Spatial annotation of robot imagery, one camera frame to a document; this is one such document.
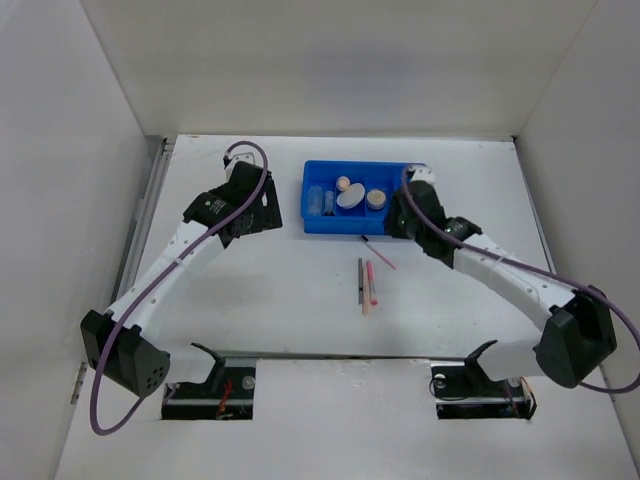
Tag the beige makeup sponge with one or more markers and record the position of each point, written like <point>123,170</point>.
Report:
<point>343,183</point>

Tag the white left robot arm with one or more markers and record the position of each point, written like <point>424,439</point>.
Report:
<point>123,342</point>

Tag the blue plastic organizer tray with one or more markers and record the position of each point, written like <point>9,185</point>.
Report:
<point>359,220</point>

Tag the beige concealer tube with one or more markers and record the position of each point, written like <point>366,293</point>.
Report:
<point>365,295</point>

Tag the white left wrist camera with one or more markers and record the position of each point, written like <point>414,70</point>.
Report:
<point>231,157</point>

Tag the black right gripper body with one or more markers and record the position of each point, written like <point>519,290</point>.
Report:
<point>398,226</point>

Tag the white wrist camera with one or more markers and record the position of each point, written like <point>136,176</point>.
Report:
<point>421,173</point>
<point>231,157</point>

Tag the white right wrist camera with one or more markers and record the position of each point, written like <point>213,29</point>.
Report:
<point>421,173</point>

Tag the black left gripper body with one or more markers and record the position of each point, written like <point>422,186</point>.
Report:
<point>264,214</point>

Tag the thin pink eyebrow brush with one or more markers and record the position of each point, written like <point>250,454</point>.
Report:
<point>376,252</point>

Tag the round powder jar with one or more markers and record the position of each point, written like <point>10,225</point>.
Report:
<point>376,199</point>

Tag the black white striped mascara tube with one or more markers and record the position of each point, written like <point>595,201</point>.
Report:
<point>360,281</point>

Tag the clear bottle with black cap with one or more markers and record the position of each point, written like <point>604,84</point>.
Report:
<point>329,203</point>

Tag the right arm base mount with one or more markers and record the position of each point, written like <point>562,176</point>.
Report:
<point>463,391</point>

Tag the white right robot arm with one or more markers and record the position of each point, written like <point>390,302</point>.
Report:
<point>576,331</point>

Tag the round beige powder puff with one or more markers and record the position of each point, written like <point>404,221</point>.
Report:
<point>351,197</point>

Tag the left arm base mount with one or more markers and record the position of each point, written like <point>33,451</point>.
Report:
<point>227,394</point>

